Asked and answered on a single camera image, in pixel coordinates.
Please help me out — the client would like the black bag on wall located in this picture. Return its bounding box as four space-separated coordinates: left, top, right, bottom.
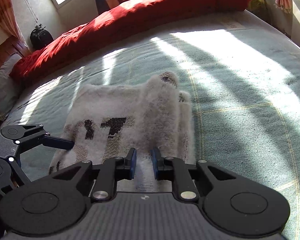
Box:
30 24 54 50

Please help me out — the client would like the white fuzzy knit sweater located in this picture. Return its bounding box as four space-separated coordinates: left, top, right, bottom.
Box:
49 72 195 192

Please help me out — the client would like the red duvet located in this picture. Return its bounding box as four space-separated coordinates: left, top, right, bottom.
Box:
10 0 251 87

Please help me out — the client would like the grey pillow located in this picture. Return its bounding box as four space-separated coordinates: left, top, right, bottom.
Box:
0 53 21 121

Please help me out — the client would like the wooden headboard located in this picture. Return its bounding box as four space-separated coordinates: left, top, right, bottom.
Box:
0 36 31 67

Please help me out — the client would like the green plaid bed sheet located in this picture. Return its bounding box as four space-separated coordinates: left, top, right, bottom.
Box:
4 11 300 239

